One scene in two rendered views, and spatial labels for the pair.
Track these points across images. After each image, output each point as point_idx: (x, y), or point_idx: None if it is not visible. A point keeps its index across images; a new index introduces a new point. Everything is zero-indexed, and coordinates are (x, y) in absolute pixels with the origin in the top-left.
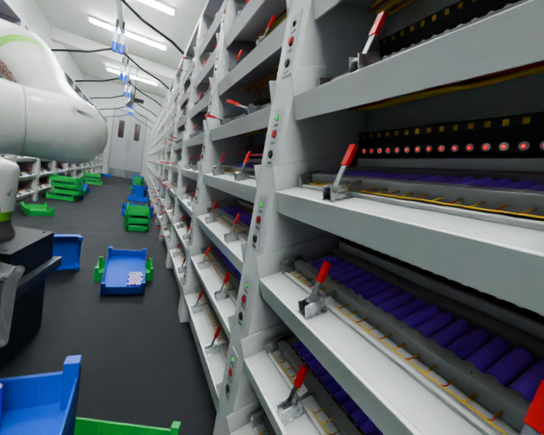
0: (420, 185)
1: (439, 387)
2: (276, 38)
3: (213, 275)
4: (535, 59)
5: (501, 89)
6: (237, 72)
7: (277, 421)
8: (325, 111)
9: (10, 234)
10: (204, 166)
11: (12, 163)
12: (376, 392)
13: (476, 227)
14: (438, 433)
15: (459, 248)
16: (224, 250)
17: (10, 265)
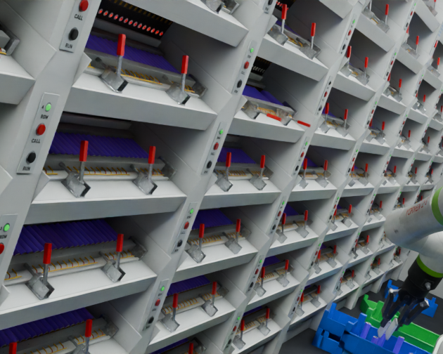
0: (301, 169)
1: (286, 228)
2: (319, 73)
3: (179, 316)
4: (333, 147)
5: None
6: (290, 60)
7: (263, 298)
8: (313, 145)
9: None
10: (209, 181)
11: None
12: (297, 241)
13: (314, 184)
14: (298, 237)
15: (318, 192)
16: (233, 262)
17: (394, 289)
